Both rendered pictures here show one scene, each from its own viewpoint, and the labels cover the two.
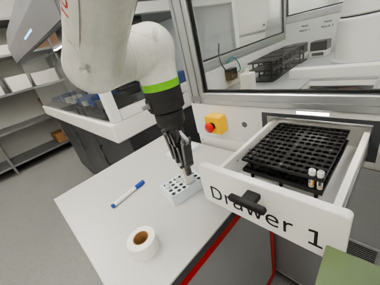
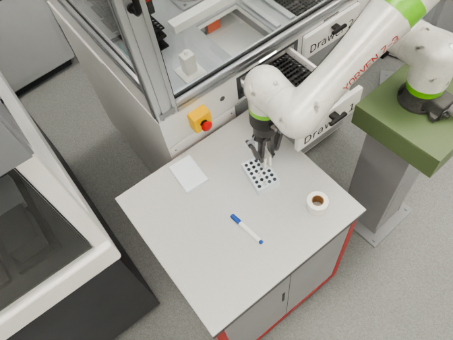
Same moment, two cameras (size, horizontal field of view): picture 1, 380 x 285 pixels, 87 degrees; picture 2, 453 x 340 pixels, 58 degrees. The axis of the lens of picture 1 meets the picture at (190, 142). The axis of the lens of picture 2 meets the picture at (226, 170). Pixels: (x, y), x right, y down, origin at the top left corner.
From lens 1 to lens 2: 123 cm
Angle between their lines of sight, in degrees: 62
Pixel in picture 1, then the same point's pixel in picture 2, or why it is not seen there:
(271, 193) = (339, 104)
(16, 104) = not seen: outside the picture
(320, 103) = (271, 47)
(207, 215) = (297, 163)
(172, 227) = (301, 187)
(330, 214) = (358, 91)
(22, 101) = not seen: outside the picture
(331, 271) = (367, 108)
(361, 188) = not seen: hidden behind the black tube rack
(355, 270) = (367, 102)
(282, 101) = (249, 60)
